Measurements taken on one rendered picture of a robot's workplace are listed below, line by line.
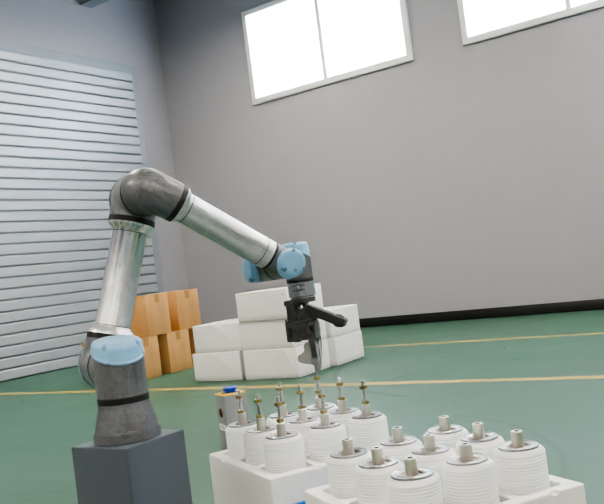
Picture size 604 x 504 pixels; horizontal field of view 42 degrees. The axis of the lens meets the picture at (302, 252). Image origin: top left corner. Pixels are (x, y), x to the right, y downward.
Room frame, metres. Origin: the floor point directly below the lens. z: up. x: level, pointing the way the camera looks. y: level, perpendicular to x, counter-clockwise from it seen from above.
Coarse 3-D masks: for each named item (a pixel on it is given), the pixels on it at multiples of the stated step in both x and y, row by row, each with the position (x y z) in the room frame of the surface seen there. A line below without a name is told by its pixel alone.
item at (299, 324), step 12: (288, 300) 2.21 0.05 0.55; (300, 300) 2.16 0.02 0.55; (312, 300) 2.17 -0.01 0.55; (288, 312) 2.20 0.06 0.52; (300, 312) 2.18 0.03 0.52; (288, 324) 2.17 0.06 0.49; (300, 324) 2.16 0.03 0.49; (312, 324) 2.15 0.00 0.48; (288, 336) 2.17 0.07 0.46; (300, 336) 2.17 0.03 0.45
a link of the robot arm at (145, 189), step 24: (144, 168) 1.90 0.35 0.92; (144, 192) 1.86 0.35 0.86; (168, 192) 1.86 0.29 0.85; (168, 216) 1.88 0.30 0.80; (192, 216) 1.89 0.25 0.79; (216, 216) 1.92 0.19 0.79; (216, 240) 1.94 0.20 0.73; (240, 240) 1.94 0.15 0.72; (264, 240) 1.98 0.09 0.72; (264, 264) 1.99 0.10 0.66; (288, 264) 1.98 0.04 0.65
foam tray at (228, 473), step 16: (224, 464) 2.02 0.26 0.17; (240, 464) 1.95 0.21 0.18; (320, 464) 1.84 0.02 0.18; (224, 480) 2.03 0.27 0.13; (240, 480) 1.93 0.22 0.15; (256, 480) 1.84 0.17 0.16; (272, 480) 1.77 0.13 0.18; (288, 480) 1.79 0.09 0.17; (304, 480) 1.81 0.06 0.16; (320, 480) 1.83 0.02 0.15; (224, 496) 2.04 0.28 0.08; (240, 496) 1.94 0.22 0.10; (256, 496) 1.85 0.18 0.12; (272, 496) 1.77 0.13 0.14; (288, 496) 1.79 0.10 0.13; (304, 496) 1.80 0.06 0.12
